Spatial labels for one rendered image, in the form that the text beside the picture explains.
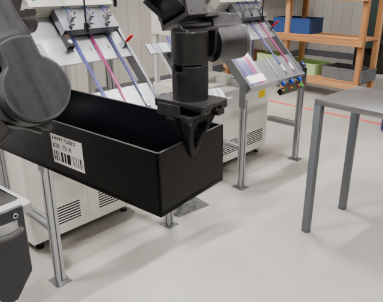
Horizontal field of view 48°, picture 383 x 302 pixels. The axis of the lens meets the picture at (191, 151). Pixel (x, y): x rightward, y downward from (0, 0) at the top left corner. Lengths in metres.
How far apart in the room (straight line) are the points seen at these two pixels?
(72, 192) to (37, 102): 2.00
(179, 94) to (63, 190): 1.85
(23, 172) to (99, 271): 0.63
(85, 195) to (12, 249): 1.83
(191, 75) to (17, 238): 0.37
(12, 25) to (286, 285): 1.91
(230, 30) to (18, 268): 0.50
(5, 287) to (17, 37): 0.41
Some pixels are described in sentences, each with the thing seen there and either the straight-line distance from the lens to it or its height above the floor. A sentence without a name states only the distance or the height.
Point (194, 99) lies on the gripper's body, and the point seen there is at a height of 1.20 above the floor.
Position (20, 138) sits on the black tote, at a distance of 0.99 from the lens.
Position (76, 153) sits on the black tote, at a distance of 0.83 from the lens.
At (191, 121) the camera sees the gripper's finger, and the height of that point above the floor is 1.17.
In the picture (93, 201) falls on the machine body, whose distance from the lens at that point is 2.61.
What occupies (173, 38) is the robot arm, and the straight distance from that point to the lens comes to 0.66.
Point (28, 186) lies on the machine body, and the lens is 2.36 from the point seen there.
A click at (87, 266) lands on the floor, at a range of 2.39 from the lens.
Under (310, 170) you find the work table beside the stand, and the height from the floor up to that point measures 0.39.
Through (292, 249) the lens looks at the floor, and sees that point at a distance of 2.51.
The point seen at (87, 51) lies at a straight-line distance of 2.36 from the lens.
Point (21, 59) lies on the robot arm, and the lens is 0.53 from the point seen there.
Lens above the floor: 1.36
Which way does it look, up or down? 21 degrees down
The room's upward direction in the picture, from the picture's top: straight up
